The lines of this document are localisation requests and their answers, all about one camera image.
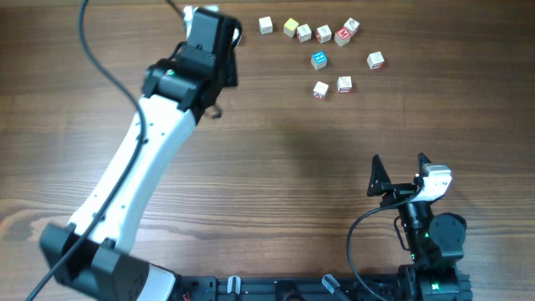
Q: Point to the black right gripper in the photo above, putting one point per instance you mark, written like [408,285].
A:
[380,183]

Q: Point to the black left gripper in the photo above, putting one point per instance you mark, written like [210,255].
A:
[231,73]

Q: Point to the blue top spiral block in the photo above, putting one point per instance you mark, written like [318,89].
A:
[319,60]

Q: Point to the red letter A block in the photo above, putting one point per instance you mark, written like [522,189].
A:
[320,90]

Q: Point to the red top wooden block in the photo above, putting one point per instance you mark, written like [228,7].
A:
[342,36]

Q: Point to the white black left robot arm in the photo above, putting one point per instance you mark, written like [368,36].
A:
[91,254]

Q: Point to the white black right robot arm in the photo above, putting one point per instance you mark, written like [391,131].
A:
[434,241]

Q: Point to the plain white wooden block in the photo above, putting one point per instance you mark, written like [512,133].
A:
[265,25]

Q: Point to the yellow top wooden block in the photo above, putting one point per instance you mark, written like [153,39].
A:
[290,27]

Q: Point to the apple picture wooden block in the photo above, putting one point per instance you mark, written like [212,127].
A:
[304,33]

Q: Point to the red letter I block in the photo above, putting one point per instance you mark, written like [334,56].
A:
[344,84]

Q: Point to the red drawing wooden block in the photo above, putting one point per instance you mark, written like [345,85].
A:
[323,33]

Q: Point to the red letter Y block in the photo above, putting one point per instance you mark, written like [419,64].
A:
[375,60]

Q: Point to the red number 6 block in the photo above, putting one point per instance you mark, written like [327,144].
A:
[352,26]

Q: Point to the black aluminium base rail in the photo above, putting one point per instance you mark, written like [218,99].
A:
[313,288]

